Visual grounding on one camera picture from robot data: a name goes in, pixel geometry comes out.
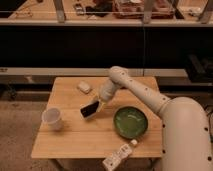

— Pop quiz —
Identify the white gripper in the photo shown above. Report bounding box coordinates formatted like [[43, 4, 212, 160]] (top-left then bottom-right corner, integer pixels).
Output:
[[89, 79, 120, 112]]

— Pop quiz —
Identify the green bowl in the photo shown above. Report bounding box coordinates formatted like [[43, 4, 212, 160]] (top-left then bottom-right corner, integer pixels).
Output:
[[113, 106, 148, 139]]

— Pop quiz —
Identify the black eraser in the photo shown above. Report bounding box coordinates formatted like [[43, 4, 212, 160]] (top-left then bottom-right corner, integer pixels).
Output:
[[80, 101, 99, 118]]

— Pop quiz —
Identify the white tube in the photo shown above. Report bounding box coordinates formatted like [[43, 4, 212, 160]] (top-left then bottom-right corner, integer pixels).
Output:
[[102, 139, 138, 171]]

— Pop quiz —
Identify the red tray on shelf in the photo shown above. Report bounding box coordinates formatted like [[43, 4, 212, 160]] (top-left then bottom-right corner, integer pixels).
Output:
[[113, 0, 175, 19]]

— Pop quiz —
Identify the wooden table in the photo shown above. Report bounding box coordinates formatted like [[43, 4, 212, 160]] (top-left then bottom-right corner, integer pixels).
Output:
[[31, 77, 162, 159]]

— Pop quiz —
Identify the white plastic cup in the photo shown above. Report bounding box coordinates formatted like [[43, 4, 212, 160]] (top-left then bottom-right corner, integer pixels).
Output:
[[42, 108, 63, 131]]

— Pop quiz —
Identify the dark object on shelf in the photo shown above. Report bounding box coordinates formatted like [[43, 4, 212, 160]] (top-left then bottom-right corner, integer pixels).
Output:
[[86, 3, 112, 17]]

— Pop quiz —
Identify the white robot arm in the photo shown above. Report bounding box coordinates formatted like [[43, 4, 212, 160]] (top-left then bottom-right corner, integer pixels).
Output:
[[98, 66, 213, 171]]

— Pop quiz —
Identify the white sponge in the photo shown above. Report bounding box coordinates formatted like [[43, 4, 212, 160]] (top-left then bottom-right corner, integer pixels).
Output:
[[77, 81, 92, 94]]

